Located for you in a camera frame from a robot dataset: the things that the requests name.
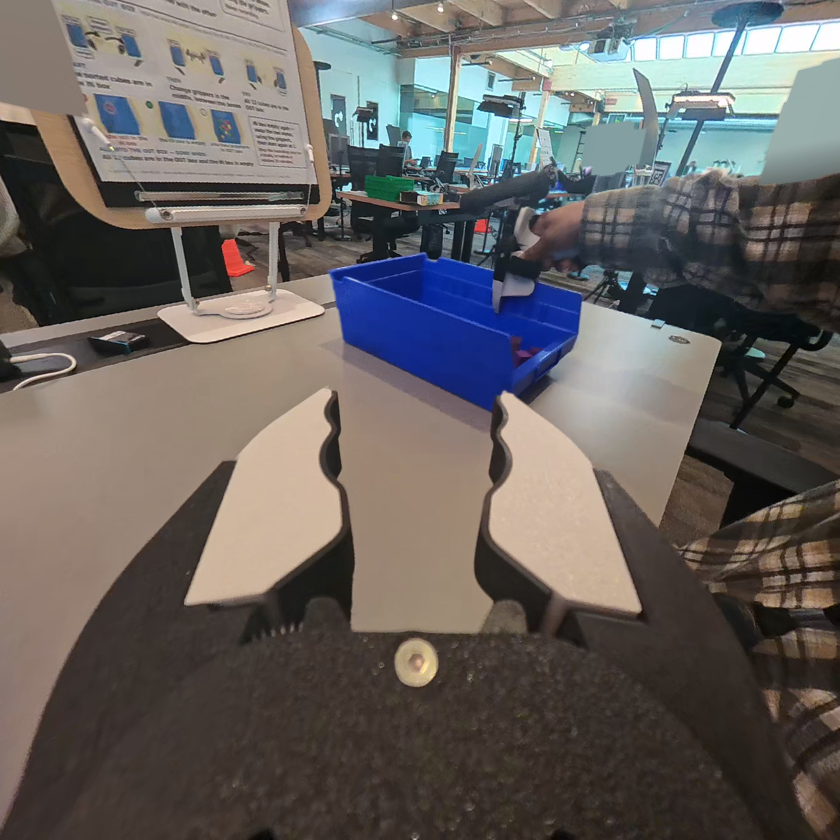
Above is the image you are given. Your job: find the black floor lamp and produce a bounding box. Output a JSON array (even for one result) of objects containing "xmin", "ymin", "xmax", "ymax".
[{"xmin": 676, "ymin": 0, "xmax": 785, "ymax": 175}]

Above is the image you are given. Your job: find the person's right hand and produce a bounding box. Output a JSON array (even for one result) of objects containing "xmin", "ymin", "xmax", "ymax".
[{"xmin": 524, "ymin": 200, "xmax": 589, "ymax": 273}]

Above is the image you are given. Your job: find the black office chair seat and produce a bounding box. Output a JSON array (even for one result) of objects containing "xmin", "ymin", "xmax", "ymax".
[{"xmin": 686, "ymin": 420, "xmax": 840, "ymax": 526}]

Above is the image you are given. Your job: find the white charging cable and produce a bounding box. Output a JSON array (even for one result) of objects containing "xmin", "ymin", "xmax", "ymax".
[{"xmin": 13, "ymin": 352, "xmax": 78, "ymax": 391}]

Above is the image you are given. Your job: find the black office chair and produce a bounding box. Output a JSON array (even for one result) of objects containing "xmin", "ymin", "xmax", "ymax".
[{"xmin": 0, "ymin": 118, "xmax": 234, "ymax": 322}]

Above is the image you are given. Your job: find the wooden top office desk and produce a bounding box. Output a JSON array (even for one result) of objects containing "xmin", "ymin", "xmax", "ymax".
[{"xmin": 335, "ymin": 187, "xmax": 500, "ymax": 263}]

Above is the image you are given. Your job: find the curved grey banner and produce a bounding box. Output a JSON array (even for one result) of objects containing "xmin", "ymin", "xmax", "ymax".
[{"xmin": 631, "ymin": 67, "xmax": 664, "ymax": 161}]

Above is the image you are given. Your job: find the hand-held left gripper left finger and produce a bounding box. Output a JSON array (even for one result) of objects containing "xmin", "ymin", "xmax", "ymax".
[{"xmin": 184, "ymin": 387, "xmax": 355, "ymax": 608}]

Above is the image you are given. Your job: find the small black battery pack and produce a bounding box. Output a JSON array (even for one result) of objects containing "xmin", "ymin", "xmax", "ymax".
[{"xmin": 88, "ymin": 331, "xmax": 148, "ymax": 355}]

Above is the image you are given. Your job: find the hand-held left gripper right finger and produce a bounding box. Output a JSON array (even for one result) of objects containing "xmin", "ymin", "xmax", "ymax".
[{"xmin": 474, "ymin": 391, "xmax": 643, "ymax": 634}]

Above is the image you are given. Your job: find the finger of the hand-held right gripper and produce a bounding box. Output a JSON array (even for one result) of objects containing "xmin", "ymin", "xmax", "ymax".
[{"xmin": 491, "ymin": 274, "xmax": 536, "ymax": 315}]

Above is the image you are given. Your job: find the blue plastic bin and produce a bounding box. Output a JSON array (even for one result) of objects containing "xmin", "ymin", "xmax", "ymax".
[{"xmin": 328, "ymin": 252, "xmax": 584, "ymax": 413}]

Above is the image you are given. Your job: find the black chair with thin legs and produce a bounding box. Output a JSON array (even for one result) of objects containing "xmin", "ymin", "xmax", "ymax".
[{"xmin": 646, "ymin": 282, "xmax": 834, "ymax": 431}]

